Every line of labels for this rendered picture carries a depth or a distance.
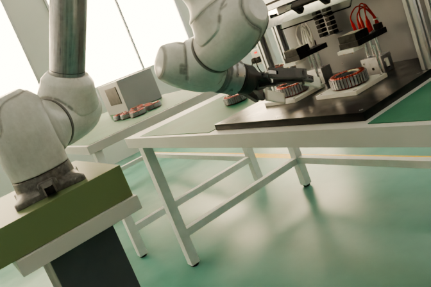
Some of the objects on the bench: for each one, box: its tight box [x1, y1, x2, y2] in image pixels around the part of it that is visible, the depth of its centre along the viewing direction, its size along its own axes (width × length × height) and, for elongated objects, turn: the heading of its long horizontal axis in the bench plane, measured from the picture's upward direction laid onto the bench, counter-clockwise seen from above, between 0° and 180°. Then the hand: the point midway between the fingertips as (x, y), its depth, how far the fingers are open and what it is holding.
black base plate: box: [214, 58, 431, 130], centre depth 143 cm, size 47×64×2 cm
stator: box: [328, 67, 369, 91], centre depth 131 cm, size 11×11×4 cm
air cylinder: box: [307, 64, 334, 83], centre depth 159 cm, size 5×8×6 cm
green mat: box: [140, 89, 264, 136], centre depth 208 cm, size 94×61×1 cm, turn 6°
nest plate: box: [316, 73, 387, 100], centre depth 132 cm, size 15×15×1 cm
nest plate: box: [264, 83, 325, 106], centre depth 152 cm, size 15×15×1 cm
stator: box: [275, 83, 309, 98], centre depth 152 cm, size 11×11×4 cm
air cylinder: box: [360, 51, 394, 76], centre depth 139 cm, size 5×8×6 cm
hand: (298, 90), depth 120 cm, fingers open, 13 cm apart
